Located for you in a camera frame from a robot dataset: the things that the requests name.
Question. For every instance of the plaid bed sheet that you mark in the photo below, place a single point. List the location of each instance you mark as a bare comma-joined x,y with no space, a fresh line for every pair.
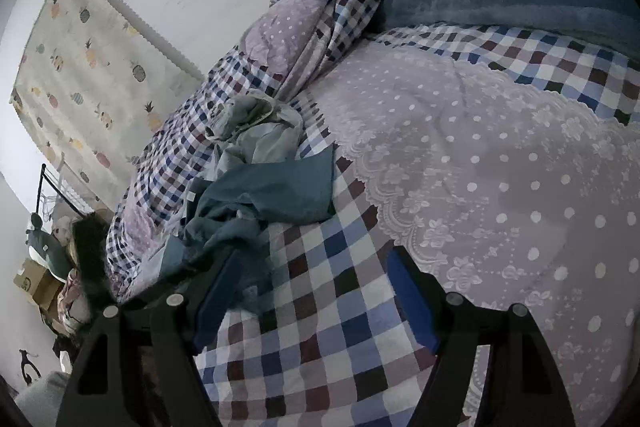
506,163

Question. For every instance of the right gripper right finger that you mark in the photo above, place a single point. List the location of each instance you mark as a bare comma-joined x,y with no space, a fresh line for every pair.
520,384

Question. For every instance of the black clothes rack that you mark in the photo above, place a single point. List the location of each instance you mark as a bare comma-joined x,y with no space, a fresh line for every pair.
54,189

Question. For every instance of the green plush toy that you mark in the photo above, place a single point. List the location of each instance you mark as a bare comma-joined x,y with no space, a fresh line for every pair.
49,249

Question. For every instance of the pineapple print curtain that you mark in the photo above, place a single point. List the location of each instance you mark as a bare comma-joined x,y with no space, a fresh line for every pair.
96,82

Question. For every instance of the dark blue shirt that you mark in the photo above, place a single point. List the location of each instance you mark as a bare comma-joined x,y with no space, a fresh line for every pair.
233,211

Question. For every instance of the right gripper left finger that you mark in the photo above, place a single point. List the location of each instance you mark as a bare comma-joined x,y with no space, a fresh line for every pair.
137,368

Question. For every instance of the cardboard box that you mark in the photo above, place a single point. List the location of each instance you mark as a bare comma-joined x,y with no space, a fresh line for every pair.
39,286

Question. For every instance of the pink bag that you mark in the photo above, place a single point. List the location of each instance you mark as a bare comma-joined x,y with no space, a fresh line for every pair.
73,306

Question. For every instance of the light grey-blue garment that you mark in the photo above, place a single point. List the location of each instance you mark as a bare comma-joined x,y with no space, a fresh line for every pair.
250,129

